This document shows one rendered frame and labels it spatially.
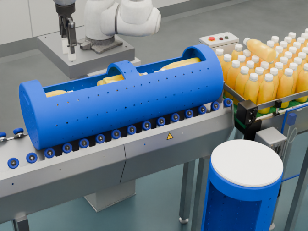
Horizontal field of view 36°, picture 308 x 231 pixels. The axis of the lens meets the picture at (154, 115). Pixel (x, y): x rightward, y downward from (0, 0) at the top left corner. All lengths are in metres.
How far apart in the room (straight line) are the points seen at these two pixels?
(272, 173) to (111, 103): 0.69
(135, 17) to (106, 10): 0.15
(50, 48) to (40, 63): 2.17
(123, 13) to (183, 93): 0.57
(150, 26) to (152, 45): 2.63
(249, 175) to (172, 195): 1.42
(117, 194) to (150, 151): 0.94
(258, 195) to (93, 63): 1.11
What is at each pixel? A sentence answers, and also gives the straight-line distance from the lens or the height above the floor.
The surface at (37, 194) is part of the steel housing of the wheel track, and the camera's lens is 2.09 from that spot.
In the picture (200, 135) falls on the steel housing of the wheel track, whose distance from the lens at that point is 2.30.
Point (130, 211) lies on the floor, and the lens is 3.07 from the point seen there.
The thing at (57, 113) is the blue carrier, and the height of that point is 1.16.
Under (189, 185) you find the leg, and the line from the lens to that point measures 2.80.
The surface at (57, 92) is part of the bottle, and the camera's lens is 2.03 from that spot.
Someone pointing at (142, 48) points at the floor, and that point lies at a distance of 4.97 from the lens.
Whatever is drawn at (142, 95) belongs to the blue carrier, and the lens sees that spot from 1.99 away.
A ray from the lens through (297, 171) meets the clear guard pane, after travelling 2.77.
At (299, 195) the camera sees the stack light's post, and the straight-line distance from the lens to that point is 2.73.
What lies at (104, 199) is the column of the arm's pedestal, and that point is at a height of 0.08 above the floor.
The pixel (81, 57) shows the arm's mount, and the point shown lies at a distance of 2.46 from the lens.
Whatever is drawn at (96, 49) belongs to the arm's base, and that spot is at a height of 1.09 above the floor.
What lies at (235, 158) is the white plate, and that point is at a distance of 1.88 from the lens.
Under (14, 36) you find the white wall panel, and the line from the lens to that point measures 4.85.
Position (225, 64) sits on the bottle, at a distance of 2.47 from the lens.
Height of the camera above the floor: 2.21
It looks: 34 degrees down
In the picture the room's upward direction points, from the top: 2 degrees clockwise
